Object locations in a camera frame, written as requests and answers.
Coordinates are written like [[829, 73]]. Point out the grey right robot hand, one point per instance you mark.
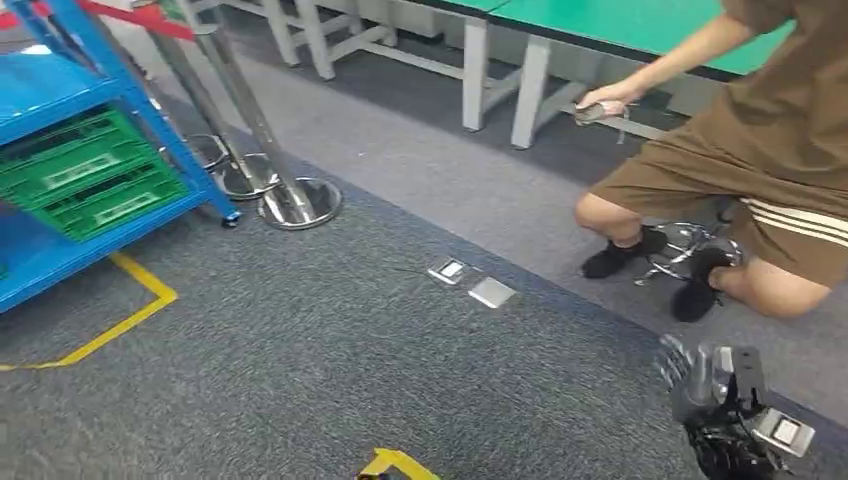
[[699, 384]]

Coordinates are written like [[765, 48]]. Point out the dark handheld controller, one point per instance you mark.
[[591, 112]]

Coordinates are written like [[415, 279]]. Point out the chrome chair base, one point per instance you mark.
[[682, 255]]

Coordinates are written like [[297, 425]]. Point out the closed metal floor plate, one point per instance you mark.
[[492, 293]]

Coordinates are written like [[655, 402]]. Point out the person with striped shorts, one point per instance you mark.
[[762, 146]]

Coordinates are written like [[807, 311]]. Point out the open metal floor socket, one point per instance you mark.
[[449, 272]]

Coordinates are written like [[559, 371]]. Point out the green-topped table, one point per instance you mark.
[[629, 30], [474, 73]]

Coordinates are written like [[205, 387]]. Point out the green plastic crate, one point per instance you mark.
[[66, 218], [66, 142]]

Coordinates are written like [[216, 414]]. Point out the red barrier belt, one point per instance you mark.
[[132, 16]]

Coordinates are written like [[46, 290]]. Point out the blue metal shelf rack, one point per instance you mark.
[[40, 86]]

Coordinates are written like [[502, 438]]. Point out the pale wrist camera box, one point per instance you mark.
[[785, 432]]

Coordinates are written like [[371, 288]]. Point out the chrome stanchion post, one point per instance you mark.
[[205, 152], [298, 205], [242, 182]]

